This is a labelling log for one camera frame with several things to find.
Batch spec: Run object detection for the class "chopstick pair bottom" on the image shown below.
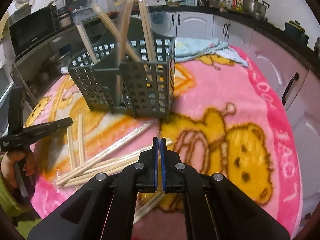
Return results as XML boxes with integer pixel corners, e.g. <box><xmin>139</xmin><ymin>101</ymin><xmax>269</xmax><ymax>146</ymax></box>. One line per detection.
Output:
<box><xmin>133</xmin><ymin>192</ymin><xmax>165</xmax><ymax>224</ymax></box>

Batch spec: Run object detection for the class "dark green utensil basket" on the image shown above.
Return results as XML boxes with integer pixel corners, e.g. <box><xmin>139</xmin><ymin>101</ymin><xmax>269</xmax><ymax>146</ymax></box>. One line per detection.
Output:
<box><xmin>68</xmin><ymin>17</ymin><xmax>176</xmax><ymax>124</ymax></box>

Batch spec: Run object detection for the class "chopstick pair long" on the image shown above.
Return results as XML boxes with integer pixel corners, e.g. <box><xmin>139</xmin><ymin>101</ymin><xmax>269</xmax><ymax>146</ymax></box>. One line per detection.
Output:
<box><xmin>116</xmin><ymin>0</ymin><xmax>133</xmax><ymax>106</ymax></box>

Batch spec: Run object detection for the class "chopstick pair crossing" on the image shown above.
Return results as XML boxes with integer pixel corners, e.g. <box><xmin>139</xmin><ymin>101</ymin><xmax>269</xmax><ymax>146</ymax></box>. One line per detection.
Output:
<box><xmin>55</xmin><ymin>120</ymin><xmax>155</xmax><ymax>186</ymax></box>

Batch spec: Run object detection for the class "person's left hand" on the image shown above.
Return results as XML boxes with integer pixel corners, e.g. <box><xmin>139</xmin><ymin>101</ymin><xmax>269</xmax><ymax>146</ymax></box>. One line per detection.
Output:
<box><xmin>1</xmin><ymin>150</ymin><xmax>35</xmax><ymax>190</ymax></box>

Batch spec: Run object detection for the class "pink cartoon bear blanket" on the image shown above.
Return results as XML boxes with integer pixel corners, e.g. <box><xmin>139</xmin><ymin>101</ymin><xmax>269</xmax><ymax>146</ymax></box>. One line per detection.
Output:
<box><xmin>26</xmin><ymin>48</ymin><xmax>302</xmax><ymax>239</ymax></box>

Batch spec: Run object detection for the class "black microwave oven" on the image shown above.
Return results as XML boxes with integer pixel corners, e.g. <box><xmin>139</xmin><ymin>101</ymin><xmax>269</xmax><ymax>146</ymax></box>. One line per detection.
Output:
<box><xmin>9</xmin><ymin>5</ymin><xmax>60</xmax><ymax>57</ymax></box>

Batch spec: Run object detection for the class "light blue cloth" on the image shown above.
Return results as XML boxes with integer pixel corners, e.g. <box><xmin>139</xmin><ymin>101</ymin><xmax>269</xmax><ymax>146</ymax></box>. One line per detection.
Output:
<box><xmin>175</xmin><ymin>37</ymin><xmax>248</xmax><ymax>67</ymax></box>

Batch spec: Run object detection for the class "steel cooking pot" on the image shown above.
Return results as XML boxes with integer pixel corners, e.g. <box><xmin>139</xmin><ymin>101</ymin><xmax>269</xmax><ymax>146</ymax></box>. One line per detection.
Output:
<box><xmin>242</xmin><ymin>0</ymin><xmax>270</xmax><ymax>20</ymax></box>

